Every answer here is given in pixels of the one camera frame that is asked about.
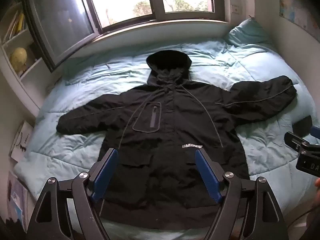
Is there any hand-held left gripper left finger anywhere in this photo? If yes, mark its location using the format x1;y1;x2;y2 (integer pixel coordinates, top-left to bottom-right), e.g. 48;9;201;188
26;149;119;240

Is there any yellow globe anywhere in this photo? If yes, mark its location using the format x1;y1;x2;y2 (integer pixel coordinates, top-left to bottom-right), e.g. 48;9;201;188
10;47;28;72

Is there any row of books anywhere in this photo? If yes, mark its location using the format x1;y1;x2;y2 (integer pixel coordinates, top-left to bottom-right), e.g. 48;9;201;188
2;9;27;43

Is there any black hooded jacket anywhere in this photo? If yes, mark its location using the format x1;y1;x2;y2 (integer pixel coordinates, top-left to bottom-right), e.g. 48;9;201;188
56;50;297;223

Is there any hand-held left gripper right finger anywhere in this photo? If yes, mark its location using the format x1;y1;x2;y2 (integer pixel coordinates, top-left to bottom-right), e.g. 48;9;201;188
195;149;286;240

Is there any dark framed window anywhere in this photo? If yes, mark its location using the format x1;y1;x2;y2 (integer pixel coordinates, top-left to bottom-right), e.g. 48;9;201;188
82;0;227;33

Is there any white printed paper bag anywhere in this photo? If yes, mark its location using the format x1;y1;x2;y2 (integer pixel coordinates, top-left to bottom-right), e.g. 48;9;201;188
9;121;34;162

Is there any light blue comforter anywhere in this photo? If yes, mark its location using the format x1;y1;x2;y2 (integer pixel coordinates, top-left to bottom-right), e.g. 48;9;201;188
14;36;316;240

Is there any white bookshelf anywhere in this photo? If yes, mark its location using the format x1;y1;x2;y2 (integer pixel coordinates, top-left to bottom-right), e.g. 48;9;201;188
0;1;49;117

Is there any light blue pillow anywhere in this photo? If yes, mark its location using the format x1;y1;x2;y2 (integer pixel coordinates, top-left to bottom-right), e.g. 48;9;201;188
224;17;274;47

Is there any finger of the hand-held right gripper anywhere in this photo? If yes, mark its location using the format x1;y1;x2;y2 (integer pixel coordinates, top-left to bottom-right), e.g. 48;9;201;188
284;131;320;153
292;119;320;138

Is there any wall map poster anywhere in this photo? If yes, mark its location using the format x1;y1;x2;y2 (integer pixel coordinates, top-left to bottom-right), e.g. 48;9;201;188
277;0;320;34

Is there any open window sash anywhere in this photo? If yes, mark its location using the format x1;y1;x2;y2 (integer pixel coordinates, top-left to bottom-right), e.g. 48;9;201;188
23;0;101;72

